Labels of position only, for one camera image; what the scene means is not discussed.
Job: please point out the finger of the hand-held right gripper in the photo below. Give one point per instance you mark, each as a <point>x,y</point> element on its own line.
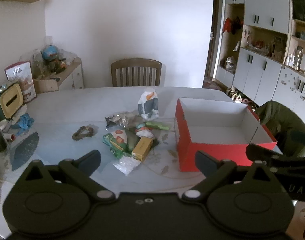
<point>258,152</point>
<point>301,137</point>

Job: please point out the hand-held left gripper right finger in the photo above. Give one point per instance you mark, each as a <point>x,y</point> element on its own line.
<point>205,161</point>

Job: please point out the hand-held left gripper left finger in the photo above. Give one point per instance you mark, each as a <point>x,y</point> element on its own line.
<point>90,158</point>

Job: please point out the green printed packet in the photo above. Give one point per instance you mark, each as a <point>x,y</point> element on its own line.
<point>117,142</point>

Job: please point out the white cardboard box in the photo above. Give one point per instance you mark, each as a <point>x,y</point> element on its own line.
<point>217,130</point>

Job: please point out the white granule bag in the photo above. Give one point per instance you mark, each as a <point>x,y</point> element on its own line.
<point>126,166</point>

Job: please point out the small dark green packet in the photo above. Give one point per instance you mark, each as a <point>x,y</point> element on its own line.
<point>109,122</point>

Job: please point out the yellow cardboard box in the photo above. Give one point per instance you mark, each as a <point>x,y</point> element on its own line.
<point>141,148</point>

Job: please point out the silver foil packet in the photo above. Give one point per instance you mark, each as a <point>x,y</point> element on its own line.
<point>127,121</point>

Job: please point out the green tube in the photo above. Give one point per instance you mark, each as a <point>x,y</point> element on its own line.
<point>158,125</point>

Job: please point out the small teal egg-shaped object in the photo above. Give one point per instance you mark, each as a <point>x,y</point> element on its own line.
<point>141,125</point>

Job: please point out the white plastic bag of packets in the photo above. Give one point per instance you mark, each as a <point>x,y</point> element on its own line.
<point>147,107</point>

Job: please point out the green jacket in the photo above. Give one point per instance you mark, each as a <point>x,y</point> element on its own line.
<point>280,120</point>

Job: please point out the row of small shoes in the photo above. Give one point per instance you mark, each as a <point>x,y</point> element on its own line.
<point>238,96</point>

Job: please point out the blue gloves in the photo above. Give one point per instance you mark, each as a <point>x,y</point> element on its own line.
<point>25,121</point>

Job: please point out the red patterned rug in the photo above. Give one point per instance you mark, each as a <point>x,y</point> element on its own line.
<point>212,83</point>

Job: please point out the white wooden sideboard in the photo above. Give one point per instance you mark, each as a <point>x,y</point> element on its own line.
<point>76,78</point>

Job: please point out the small white bottle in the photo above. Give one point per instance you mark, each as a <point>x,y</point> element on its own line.
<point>10,137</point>

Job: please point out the open cardboard box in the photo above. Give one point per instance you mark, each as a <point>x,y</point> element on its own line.
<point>45,86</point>

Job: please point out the yellow and green tissue box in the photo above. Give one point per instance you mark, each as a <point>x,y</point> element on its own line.
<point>11,100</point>

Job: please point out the row of shelf ornaments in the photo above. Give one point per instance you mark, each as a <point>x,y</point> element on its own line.
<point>262,46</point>

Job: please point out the brown wooden chair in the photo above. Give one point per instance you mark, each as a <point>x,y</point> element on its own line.
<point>136,62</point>

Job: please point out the red and white snack bag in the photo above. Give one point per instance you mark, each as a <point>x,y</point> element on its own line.
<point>18,71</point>

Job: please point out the blue globe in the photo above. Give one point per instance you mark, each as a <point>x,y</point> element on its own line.
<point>49,52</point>

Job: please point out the brown wooden door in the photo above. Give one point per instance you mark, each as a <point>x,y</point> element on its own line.
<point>215,30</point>

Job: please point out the red hanging cloth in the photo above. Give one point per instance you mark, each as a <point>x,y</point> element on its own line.
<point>227,25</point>

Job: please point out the white wall cabinet unit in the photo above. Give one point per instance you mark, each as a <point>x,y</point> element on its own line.
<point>257,5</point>

